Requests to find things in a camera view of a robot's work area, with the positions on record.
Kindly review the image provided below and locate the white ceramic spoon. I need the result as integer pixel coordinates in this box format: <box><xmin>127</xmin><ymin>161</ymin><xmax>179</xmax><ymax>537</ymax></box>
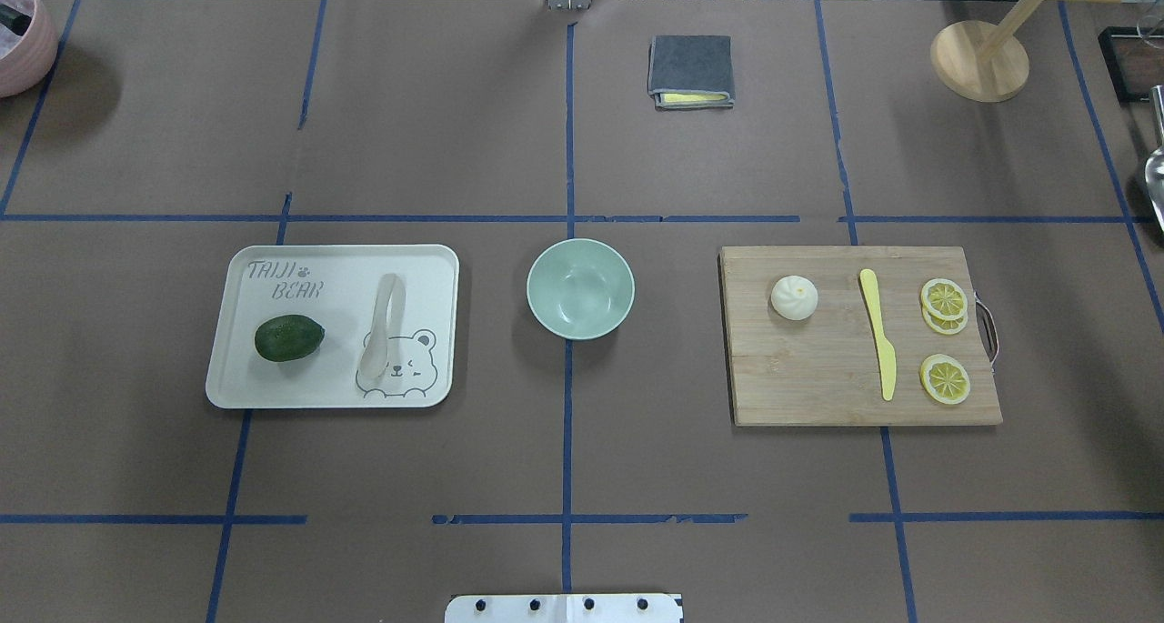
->
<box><xmin>355</xmin><ymin>272</ymin><xmax>400</xmax><ymax>390</ymax></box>

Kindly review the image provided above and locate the mint green bowl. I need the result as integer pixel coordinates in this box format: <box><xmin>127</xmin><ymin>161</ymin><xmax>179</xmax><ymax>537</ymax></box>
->
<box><xmin>527</xmin><ymin>238</ymin><xmax>637</xmax><ymax>341</ymax></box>

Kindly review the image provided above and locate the white steamed bun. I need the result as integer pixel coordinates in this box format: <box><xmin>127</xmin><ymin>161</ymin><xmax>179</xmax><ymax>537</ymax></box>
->
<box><xmin>769</xmin><ymin>275</ymin><xmax>819</xmax><ymax>321</ymax></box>

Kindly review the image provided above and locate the pink bowl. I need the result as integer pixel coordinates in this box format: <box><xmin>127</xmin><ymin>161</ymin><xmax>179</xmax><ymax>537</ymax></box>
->
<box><xmin>1</xmin><ymin>0</ymin><xmax>58</xmax><ymax>98</ymax></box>

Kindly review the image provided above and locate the grey folded cloth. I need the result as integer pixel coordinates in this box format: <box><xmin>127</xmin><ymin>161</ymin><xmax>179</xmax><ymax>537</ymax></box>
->
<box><xmin>646</xmin><ymin>35</ymin><xmax>736</xmax><ymax>109</ymax></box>

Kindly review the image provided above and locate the bamboo cutting board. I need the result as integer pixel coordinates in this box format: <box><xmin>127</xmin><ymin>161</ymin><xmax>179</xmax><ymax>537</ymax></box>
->
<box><xmin>719</xmin><ymin>246</ymin><xmax>1003</xmax><ymax>426</ymax></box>

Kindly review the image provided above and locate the white bear-print tray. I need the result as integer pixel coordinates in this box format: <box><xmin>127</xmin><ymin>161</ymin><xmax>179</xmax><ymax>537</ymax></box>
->
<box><xmin>206</xmin><ymin>245</ymin><xmax>460</xmax><ymax>410</ymax></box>

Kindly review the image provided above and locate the green avocado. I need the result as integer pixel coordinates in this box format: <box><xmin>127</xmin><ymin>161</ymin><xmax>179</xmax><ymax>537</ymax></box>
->
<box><xmin>253</xmin><ymin>316</ymin><xmax>326</xmax><ymax>363</ymax></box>

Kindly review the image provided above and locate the yellow plastic knife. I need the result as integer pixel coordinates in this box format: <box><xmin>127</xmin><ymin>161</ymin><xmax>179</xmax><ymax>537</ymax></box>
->
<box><xmin>858</xmin><ymin>267</ymin><xmax>897</xmax><ymax>402</ymax></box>

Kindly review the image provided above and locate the upper lemon slice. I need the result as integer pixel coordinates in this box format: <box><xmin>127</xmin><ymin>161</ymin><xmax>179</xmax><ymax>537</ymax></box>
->
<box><xmin>920</xmin><ymin>277</ymin><xmax>968</xmax><ymax>323</ymax></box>

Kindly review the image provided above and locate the single lemon slice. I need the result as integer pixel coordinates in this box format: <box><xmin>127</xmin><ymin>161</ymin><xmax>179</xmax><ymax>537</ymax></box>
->
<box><xmin>918</xmin><ymin>354</ymin><xmax>971</xmax><ymax>405</ymax></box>

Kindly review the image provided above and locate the lower stacked lemon slice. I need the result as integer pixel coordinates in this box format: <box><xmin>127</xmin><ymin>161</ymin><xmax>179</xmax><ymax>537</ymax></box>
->
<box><xmin>922</xmin><ymin>309</ymin><xmax>968</xmax><ymax>337</ymax></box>

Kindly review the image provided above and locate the wooden cup stand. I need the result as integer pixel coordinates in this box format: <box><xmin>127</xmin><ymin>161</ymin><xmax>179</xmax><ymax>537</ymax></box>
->
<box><xmin>928</xmin><ymin>0</ymin><xmax>1123</xmax><ymax>104</ymax></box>

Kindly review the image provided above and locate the dark glass-holder tray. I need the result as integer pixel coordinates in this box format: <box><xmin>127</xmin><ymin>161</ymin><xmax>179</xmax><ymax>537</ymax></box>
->
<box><xmin>1098</xmin><ymin>26</ymin><xmax>1163</xmax><ymax>104</ymax></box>

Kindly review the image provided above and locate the metal scoop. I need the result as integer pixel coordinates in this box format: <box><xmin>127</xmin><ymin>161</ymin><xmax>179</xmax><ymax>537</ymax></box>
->
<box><xmin>1143</xmin><ymin>85</ymin><xmax>1163</xmax><ymax>232</ymax></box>

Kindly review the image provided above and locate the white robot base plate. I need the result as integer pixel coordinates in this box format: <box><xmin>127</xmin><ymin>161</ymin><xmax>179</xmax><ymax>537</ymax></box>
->
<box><xmin>443</xmin><ymin>593</ymin><xmax>684</xmax><ymax>622</ymax></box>

